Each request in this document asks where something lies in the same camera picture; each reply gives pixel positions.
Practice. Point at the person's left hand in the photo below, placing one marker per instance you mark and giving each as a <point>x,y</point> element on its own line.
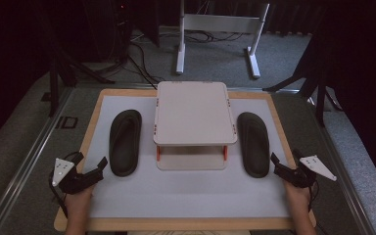
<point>78,200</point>

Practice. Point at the person's right hand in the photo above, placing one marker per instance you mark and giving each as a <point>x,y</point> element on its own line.
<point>297,197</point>

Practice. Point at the silver metal rail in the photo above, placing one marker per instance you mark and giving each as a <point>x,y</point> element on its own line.
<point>342,176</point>
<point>19,169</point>

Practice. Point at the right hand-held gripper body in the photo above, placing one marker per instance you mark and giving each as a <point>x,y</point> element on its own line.
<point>302,174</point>

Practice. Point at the black tripod stand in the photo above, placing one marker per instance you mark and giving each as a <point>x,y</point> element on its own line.
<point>55,75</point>
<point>319,81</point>

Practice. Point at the black slipper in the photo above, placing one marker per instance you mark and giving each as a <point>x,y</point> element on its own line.
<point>125,143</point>
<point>254,145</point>

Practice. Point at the white two-tier shoe rack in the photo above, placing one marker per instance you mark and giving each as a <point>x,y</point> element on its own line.
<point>194,114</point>

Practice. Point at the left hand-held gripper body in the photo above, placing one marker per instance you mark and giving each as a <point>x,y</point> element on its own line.
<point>73,181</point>

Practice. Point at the white metal stand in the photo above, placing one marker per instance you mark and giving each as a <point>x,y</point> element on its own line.
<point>222,23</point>

